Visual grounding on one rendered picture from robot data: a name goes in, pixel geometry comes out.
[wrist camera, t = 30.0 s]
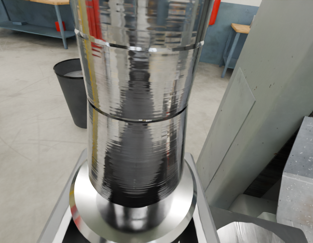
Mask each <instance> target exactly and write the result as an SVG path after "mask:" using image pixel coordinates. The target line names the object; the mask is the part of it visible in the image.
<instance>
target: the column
mask: <svg viewBox="0 0 313 243"><path fill-rule="evenodd" d="M304 116H306V117H313V0H262V1H261V4H260V6H259V9H258V11H257V14H256V16H255V19H254V21H253V24H252V26H251V29H250V31H249V34H248V36H247V38H246V41H245V43H244V46H243V48H242V51H241V53H240V56H239V58H238V61H237V63H236V66H235V68H234V70H233V73H232V75H231V78H230V81H229V83H228V86H227V88H226V91H225V93H224V95H223V98H222V100H221V103H220V105H219V107H218V110H217V113H216V115H215V118H214V120H213V122H212V125H211V127H210V130H209V132H208V135H207V137H206V140H205V142H204V145H203V147H202V150H201V152H200V155H199V157H198V160H197V162H196V167H197V171H198V174H199V177H200V180H201V183H202V186H203V189H204V193H205V196H206V199H207V202H208V205H210V206H213V207H217V208H221V209H225V210H227V209H228V208H229V207H230V205H231V204H232V203H233V202H234V201H235V199H236V198H237V197H238V196H239V195H240V194H246V195H250V196H254V197H258V198H264V199H267V200H271V201H275V202H278V198H279V192H280V186H281V179H282V173H283V169H284V166H285V164H286V161H287V159H288V156H289V154H290V151H291V149H292V146H293V144H294V141H295V138H296V136H297V133H298V131H299V128H300V125H301V123H302V120H303V118H304Z"/></svg>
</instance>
